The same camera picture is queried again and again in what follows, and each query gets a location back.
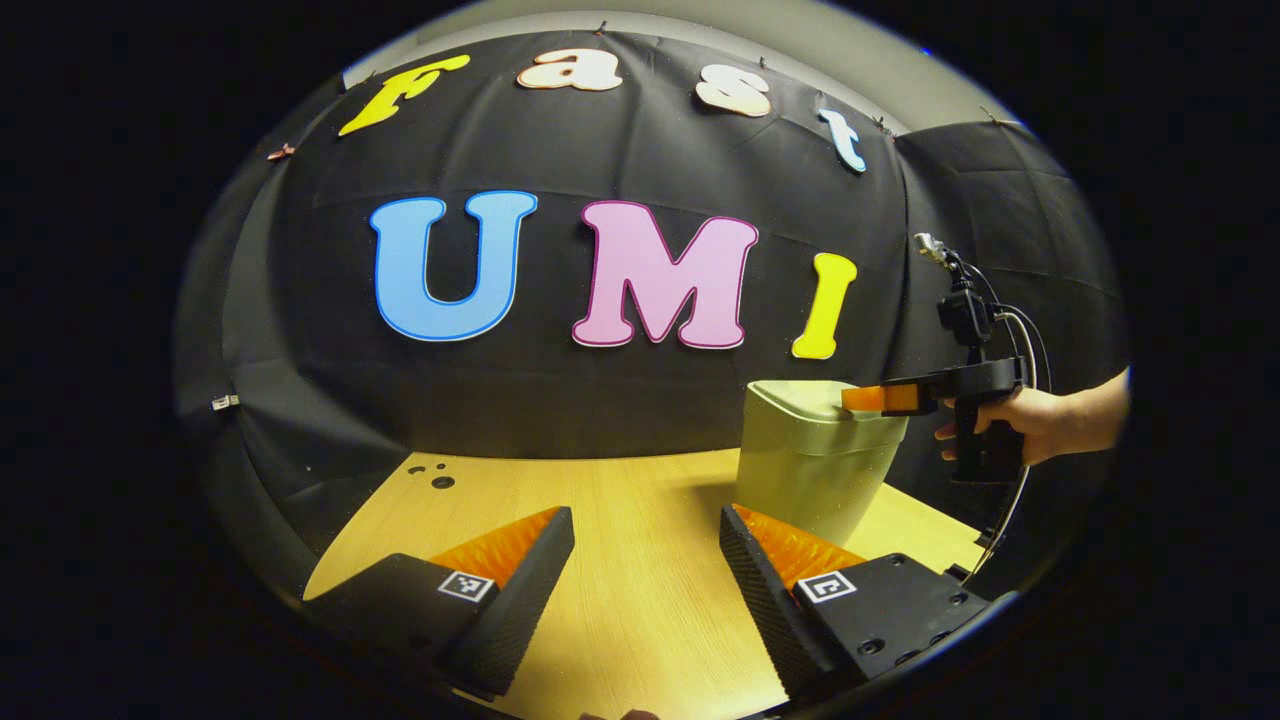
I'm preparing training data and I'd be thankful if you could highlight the green desktop garbage bin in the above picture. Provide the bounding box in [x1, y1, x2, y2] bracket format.
[737, 380, 909, 547]

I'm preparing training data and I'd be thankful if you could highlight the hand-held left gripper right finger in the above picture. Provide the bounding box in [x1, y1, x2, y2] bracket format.
[718, 505, 991, 701]

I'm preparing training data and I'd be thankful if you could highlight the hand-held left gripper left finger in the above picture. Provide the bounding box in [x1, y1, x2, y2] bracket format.
[302, 507, 576, 699]

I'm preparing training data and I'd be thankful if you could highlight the black backdrop cloth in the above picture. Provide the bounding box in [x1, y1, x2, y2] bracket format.
[175, 30, 1131, 591]

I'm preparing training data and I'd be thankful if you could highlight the wooden desktop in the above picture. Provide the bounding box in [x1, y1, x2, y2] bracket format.
[303, 447, 986, 720]

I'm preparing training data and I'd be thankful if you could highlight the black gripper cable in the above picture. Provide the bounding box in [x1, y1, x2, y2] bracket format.
[963, 262, 1054, 587]

